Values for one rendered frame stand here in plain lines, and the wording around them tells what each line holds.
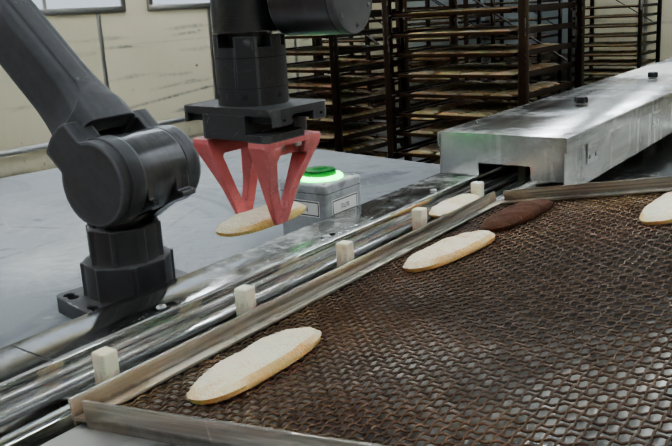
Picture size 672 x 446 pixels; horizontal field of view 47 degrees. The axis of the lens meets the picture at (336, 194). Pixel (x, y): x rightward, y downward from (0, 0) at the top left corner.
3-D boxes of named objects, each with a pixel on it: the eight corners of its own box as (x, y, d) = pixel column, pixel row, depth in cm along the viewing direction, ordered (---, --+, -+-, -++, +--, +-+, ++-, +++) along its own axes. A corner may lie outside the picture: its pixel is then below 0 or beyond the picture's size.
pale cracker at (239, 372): (289, 334, 48) (285, 317, 48) (338, 335, 46) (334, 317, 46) (170, 403, 40) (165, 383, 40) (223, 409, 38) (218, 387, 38)
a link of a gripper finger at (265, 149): (274, 238, 61) (265, 117, 58) (209, 226, 65) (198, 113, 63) (327, 216, 66) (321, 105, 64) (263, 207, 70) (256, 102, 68)
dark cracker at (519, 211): (526, 205, 74) (524, 193, 74) (563, 203, 72) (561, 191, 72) (470, 233, 67) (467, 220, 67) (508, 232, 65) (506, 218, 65)
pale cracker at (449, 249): (470, 237, 66) (467, 224, 66) (508, 237, 63) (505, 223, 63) (391, 272, 59) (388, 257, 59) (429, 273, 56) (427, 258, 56)
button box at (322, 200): (321, 252, 100) (316, 167, 98) (372, 261, 96) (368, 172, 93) (280, 270, 94) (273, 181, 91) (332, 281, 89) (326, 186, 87)
